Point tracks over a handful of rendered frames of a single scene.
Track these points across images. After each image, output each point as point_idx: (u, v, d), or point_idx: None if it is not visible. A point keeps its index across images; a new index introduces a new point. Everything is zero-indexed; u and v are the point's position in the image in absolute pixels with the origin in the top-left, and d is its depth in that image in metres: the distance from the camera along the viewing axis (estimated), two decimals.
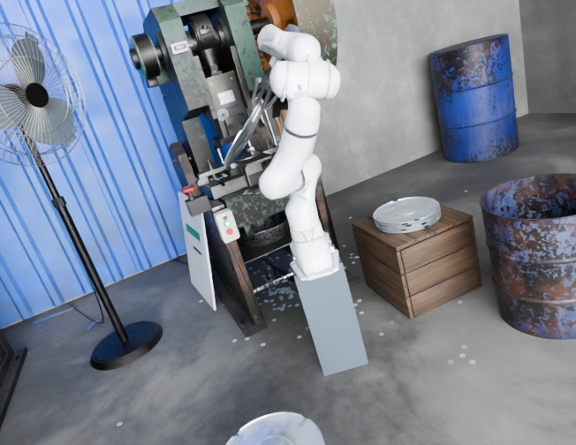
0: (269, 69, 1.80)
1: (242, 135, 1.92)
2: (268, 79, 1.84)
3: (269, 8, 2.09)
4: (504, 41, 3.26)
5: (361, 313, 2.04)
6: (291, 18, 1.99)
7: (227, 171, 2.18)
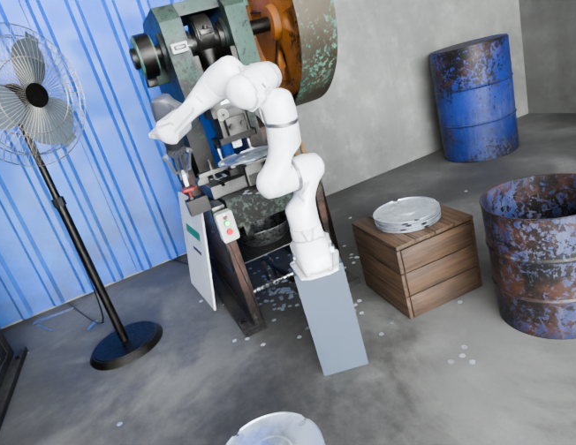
0: None
1: (261, 151, 2.14)
2: None
3: (270, 39, 2.21)
4: (504, 41, 3.26)
5: (361, 313, 2.04)
6: (262, 34, 2.34)
7: (227, 171, 2.18)
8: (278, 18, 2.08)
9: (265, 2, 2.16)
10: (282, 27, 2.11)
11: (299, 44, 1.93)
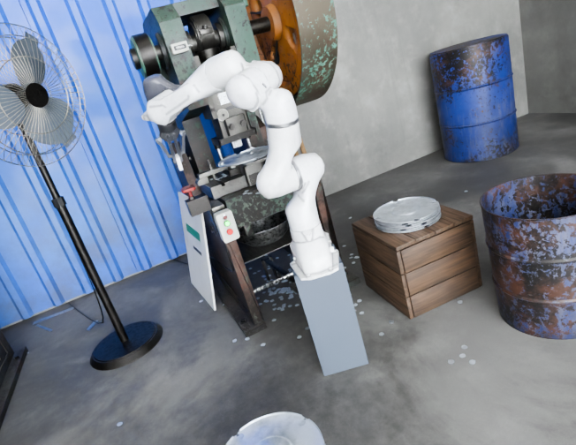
0: None
1: (233, 161, 2.11)
2: None
3: (262, 11, 2.18)
4: (504, 41, 3.26)
5: (361, 313, 2.04)
6: None
7: (227, 171, 2.18)
8: None
9: (283, 18, 2.07)
10: None
11: None
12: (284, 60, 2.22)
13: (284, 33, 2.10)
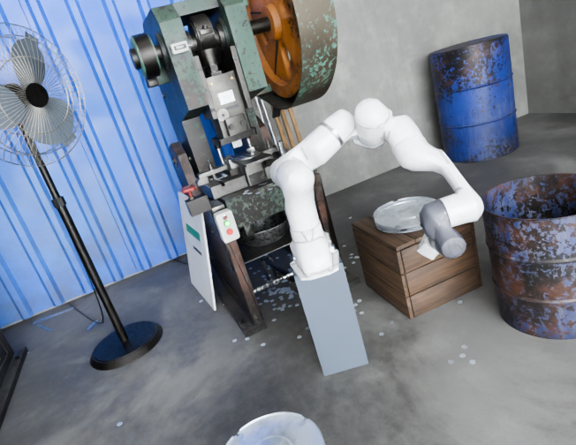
0: None
1: (393, 214, 1.98)
2: None
3: (273, 40, 2.19)
4: (504, 41, 3.26)
5: (361, 313, 2.04)
6: (267, 47, 2.35)
7: (227, 171, 2.18)
8: (276, 12, 2.08)
9: None
10: (281, 20, 2.09)
11: (296, 17, 1.87)
12: None
13: None
